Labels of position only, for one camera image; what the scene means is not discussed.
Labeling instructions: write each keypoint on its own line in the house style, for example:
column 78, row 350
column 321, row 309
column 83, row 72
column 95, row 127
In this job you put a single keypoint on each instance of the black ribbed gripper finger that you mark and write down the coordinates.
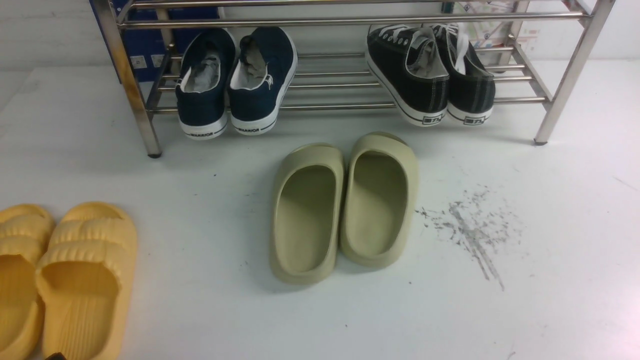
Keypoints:
column 56, row 356

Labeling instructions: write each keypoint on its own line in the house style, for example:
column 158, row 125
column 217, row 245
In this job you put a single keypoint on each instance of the black canvas sneaker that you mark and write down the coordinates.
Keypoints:
column 406, row 61
column 472, row 88

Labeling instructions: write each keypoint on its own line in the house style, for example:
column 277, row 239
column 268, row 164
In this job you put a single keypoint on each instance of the stainless steel shoe rack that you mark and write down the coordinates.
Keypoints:
column 144, row 108

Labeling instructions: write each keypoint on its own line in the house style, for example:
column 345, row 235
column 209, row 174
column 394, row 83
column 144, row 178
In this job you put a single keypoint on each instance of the right yellow ribbed slipper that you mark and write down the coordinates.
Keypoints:
column 85, row 279

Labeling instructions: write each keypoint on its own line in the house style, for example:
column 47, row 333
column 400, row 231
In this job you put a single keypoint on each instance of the yellow ribbed slipper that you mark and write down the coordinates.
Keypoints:
column 25, row 232
column 85, row 279

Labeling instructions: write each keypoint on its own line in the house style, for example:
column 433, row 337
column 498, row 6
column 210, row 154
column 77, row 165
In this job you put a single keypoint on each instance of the left yellow ribbed slipper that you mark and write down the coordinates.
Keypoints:
column 25, row 232

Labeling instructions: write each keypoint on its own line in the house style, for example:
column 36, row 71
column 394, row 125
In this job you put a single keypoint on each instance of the left olive foam slide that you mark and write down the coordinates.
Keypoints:
column 307, row 204

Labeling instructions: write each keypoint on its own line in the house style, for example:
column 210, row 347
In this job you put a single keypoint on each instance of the olive foam slide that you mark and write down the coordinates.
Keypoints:
column 382, row 185
column 307, row 204

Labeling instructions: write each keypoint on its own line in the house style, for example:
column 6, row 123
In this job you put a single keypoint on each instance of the left navy canvas sneaker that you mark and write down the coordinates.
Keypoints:
column 201, row 88

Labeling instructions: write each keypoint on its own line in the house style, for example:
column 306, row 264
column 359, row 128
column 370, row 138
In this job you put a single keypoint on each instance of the navy canvas sneaker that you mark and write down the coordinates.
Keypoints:
column 201, row 88
column 266, row 65

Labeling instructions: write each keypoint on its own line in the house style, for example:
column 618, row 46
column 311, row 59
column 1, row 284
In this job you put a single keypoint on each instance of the blue cardboard box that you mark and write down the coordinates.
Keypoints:
column 146, row 47

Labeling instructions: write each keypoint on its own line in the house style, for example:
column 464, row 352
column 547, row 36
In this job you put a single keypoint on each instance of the right olive foam slide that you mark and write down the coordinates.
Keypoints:
column 382, row 185

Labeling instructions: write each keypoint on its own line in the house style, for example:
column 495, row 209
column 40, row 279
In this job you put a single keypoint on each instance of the right navy canvas sneaker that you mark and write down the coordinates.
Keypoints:
column 266, row 65

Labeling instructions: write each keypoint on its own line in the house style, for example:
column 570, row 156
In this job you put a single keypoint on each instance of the white printed box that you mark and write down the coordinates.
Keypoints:
column 484, row 35

